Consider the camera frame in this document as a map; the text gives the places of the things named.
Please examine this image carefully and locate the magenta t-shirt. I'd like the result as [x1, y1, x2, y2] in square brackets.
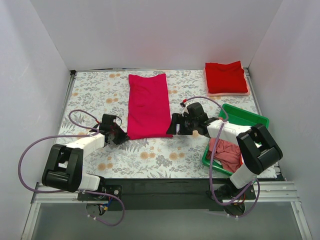
[127, 73, 172, 140]

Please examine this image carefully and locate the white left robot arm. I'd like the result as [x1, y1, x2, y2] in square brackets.
[41, 114, 130, 200]

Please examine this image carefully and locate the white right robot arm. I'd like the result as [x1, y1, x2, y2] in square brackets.
[166, 102, 283, 199]

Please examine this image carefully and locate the green plastic bin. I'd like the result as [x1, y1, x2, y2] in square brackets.
[212, 103, 270, 177]

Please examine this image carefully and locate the floral patterned tablecloth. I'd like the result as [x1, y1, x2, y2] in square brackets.
[57, 70, 261, 178]

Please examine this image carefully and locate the dusty pink crumpled t-shirt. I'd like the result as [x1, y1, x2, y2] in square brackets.
[213, 139, 243, 173]

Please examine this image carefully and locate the folded red t-shirt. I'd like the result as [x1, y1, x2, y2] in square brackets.
[205, 60, 249, 94]

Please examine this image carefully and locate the folded pink t-shirt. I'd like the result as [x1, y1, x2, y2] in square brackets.
[204, 62, 251, 97]

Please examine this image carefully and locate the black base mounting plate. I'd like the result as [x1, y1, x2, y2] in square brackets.
[98, 178, 241, 211]

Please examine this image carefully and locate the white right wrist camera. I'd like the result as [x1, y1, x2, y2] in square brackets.
[180, 99, 190, 117]

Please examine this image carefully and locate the aluminium frame rail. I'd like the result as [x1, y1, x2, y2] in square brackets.
[21, 181, 312, 240]

